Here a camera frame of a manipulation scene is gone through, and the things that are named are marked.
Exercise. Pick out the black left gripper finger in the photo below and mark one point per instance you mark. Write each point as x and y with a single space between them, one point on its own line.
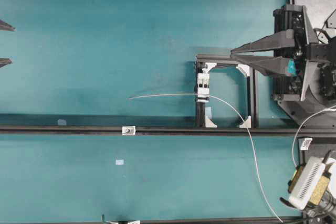
4 62
5 26

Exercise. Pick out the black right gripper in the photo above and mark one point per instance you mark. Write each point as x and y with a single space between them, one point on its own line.
294 33

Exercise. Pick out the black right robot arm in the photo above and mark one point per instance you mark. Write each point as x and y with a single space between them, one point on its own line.
323 56

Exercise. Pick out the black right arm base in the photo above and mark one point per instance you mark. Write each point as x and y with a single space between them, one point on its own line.
311 110

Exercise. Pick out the white terminal block clamp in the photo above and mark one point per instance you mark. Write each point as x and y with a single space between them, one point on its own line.
202 88

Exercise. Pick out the white label tag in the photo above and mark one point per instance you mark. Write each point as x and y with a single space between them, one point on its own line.
305 143

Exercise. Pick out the white ventilated power adapter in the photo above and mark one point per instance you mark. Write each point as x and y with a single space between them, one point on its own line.
311 182

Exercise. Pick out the blue tape on table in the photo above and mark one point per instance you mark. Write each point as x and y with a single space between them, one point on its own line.
119 162

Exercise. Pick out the long black aluminium rail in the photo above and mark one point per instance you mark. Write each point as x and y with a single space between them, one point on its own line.
117 130

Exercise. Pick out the black aluminium square frame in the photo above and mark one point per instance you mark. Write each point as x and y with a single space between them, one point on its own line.
204 63

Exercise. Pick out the blue tape near rail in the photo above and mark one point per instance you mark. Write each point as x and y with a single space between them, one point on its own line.
61 122

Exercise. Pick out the white bracket with hole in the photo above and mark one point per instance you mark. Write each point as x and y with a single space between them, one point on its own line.
128 130

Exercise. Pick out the black rail at bottom edge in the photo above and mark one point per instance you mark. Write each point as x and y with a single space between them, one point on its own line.
227 220

